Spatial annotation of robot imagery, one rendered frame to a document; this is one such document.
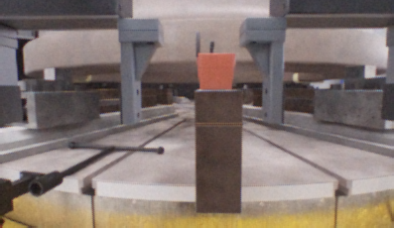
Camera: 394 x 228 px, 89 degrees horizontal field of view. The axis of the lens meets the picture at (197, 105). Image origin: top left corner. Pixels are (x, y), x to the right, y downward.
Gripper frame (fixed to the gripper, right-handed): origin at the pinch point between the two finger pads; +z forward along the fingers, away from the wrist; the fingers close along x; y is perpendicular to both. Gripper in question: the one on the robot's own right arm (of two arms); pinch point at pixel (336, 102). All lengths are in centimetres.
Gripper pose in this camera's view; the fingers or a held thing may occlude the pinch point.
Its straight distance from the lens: 25.5
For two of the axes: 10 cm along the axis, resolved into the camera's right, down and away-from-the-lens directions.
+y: 0.0, 0.8, -10.0
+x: 10.0, 0.0, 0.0
